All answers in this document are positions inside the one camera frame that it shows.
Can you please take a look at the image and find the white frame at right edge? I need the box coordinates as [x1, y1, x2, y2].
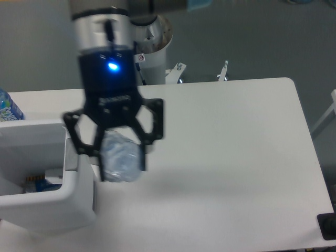
[311, 89, 335, 140]

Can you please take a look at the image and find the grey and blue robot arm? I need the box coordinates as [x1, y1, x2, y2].
[63, 1, 210, 181]

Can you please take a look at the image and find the blue labelled water bottle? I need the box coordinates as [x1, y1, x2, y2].
[1, 89, 25, 122]

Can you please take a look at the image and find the white plastic trash can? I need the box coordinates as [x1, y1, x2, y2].
[1, 120, 96, 232]

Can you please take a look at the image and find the blue snack wrapper in bin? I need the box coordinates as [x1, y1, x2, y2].
[23, 175, 63, 193]

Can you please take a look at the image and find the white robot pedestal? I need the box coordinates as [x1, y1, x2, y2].
[130, 15, 229, 87]

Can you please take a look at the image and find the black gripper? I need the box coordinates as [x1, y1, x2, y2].
[62, 47, 166, 182]

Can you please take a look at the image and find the black device at table edge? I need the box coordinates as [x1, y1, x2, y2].
[317, 213, 335, 240]

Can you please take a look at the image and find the clear plastic water bottle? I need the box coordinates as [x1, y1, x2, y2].
[101, 131, 143, 183]

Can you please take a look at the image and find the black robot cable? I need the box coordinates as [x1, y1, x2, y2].
[134, 41, 147, 86]

